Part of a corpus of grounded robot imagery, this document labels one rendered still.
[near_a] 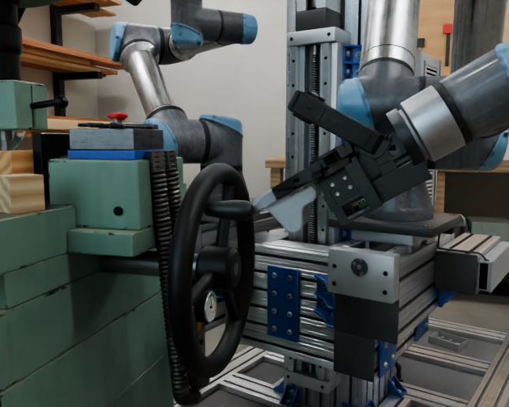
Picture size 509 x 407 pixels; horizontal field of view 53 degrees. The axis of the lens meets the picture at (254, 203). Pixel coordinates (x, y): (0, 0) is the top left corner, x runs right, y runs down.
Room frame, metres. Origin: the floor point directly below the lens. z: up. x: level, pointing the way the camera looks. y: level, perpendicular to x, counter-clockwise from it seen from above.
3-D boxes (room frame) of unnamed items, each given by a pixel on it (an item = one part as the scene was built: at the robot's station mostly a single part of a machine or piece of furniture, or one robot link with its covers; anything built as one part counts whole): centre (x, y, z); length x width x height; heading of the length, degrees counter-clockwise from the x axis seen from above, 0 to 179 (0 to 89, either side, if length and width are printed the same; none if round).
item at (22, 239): (0.75, 0.27, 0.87); 0.61 x 0.30 x 0.06; 164
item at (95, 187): (0.72, 0.19, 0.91); 0.15 x 0.14 x 0.09; 164
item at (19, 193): (0.61, 0.28, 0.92); 0.04 x 0.04 x 0.04; 54
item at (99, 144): (0.73, 0.19, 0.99); 0.13 x 0.11 x 0.06; 164
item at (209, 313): (0.97, 0.10, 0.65); 0.06 x 0.04 x 0.08; 164
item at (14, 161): (0.78, 0.30, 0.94); 0.22 x 0.02 x 0.07; 164
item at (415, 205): (1.11, -0.31, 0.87); 0.15 x 0.15 x 0.10
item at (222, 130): (1.39, 0.10, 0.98); 0.13 x 0.12 x 0.14; 121
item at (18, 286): (0.76, 0.32, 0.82); 0.40 x 0.21 x 0.04; 164
